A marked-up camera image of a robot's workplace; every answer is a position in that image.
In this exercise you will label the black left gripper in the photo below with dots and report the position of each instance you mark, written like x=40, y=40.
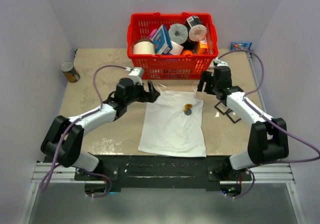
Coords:
x=147, y=96

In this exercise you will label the blue box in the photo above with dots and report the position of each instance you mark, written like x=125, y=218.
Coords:
x=161, y=41

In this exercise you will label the black display case left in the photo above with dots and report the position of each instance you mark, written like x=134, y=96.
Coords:
x=222, y=108

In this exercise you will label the black display case right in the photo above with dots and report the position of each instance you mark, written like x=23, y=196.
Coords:
x=232, y=116

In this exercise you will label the orange box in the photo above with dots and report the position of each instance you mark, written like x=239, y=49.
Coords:
x=201, y=47

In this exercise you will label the red shopping basket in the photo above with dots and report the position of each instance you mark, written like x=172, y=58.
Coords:
x=170, y=66

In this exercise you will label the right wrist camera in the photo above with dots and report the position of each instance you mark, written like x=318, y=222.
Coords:
x=219, y=63

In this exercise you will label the black display case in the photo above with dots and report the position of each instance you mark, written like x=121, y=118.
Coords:
x=232, y=116
x=222, y=108

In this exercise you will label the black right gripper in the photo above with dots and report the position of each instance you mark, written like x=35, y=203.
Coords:
x=206, y=76

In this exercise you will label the grey toilet roll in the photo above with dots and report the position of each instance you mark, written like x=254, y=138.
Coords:
x=178, y=33

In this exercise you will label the pink toilet roll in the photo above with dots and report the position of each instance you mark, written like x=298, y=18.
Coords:
x=197, y=33

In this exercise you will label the black cylinder container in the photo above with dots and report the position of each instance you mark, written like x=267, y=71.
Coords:
x=192, y=22

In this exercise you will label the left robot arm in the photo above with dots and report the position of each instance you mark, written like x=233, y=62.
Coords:
x=64, y=138

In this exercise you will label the orange fruit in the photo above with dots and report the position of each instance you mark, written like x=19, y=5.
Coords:
x=187, y=53

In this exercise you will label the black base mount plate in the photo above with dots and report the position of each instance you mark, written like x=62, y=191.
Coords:
x=115, y=172

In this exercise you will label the tin can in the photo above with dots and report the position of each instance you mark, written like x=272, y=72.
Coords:
x=70, y=72

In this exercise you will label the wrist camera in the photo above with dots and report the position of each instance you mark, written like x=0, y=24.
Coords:
x=136, y=74
x=219, y=63

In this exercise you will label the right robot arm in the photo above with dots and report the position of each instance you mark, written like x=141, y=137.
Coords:
x=266, y=143

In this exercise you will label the blue candy packet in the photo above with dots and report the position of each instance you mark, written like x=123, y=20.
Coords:
x=240, y=46

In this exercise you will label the pink packet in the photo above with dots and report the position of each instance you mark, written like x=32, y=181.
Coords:
x=151, y=35

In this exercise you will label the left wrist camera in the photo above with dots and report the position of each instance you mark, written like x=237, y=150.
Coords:
x=136, y=74

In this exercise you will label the white paper roll left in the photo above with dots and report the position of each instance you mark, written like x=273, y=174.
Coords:
x=144, y=47

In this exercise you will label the white shirt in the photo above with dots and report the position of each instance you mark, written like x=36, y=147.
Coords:
x=168, y=131

